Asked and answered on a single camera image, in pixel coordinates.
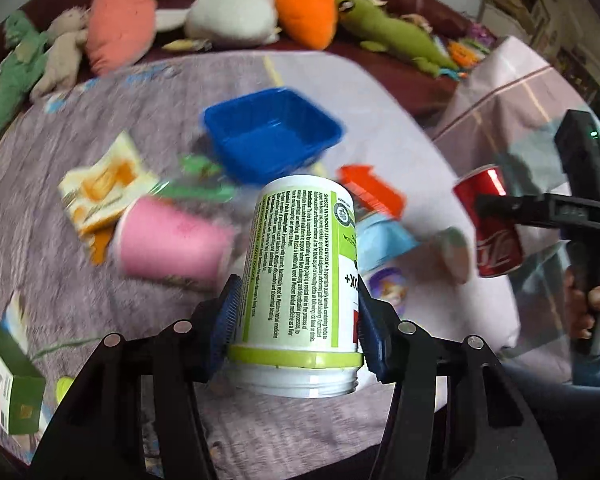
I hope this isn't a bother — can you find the green crocodile plush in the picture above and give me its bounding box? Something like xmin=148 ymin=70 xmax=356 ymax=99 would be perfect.
xmin=335 ymin=0 xmax=461 ymax=78

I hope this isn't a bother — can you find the brown cardboard box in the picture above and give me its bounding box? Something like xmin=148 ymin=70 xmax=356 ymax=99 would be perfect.
xmin=482 ymin=0 xmax=528 ymax=26

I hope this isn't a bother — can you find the green dinosaur plush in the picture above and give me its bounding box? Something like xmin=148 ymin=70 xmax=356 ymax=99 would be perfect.
xmin=0 ymin=10 xmax=51 ymax=161

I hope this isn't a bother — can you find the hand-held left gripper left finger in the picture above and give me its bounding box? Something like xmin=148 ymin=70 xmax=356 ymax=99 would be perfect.
xmin=27 ymin=276 xmax=243 ymax=480

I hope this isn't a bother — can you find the white plush toy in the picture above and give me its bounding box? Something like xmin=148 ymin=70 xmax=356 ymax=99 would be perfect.
xmin=155 ymin=0 xmax=281 ymax=53

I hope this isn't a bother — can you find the red soda can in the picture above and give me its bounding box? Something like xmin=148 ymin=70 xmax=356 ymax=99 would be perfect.
xmin=452 ymin=166 xmax=525 ymax=278

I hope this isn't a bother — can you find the blue plastic tray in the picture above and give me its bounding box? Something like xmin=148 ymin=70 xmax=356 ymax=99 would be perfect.
xmin=202 ymin=87 xmax=345 ymax=186

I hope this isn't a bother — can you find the pink plush doll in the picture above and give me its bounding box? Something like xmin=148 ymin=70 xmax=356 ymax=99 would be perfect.
xmin=85 ymin=0 xmax=158 ymax=77

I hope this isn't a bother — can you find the colourful small toy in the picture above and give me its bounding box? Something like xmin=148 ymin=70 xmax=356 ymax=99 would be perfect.
xmin=447 ymin=35 xmax=491 ymax=81

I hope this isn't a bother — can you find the clear green snack wrapper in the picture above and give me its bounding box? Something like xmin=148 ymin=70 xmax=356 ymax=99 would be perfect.
xmin=160 ymin=154 xmax=238 ymax=203

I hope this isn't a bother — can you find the beige bunny plush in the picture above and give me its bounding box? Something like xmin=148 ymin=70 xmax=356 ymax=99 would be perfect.
xmin=30 ymin=6 xmax=88 ymax=103

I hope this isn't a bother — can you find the white bottle with green label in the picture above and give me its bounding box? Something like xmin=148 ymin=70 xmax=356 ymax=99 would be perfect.
xmin=225 ymin=174 xmax=366 ymax=398

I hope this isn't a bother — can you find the yellow snack packet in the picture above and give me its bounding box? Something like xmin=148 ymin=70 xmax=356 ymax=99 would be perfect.
xmin=59 ymin=131 xmax=161 ymax=266

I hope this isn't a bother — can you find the pink paper cup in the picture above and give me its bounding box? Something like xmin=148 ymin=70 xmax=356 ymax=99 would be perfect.
xmin=114 ymin=195 xmax=238 ymax=291

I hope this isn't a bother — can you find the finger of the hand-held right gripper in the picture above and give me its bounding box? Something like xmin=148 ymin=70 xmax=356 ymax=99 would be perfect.
xmin=475 ymin=192 xmax=600 ymax=228

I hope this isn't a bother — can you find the pink striped pillow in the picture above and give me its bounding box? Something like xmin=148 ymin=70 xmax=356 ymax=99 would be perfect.
xmin=430 ymin=37 xmax=581 ymax=201

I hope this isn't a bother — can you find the green cardboard box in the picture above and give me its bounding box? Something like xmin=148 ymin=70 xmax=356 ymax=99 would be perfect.
xmin=0 ymin=290 xmax=47 ymax=436

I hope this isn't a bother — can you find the orange plastic packet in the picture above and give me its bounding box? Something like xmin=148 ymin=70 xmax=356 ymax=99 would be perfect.
xmin=339 ymin=164 xmax=407 ymax=218

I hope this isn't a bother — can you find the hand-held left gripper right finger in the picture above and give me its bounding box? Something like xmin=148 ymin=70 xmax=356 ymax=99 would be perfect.
xmin=352 ymin=280 xmax=561 ymax=480

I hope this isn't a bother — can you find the orange carrot plush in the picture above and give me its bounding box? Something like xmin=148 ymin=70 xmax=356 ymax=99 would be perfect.
xmin=275 ymin=0 xmax=337 ymax=51

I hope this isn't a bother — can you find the person's right hand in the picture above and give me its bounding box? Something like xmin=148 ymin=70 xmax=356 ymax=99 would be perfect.
xmin=565 ymin=265 xmax=600 ymax=341

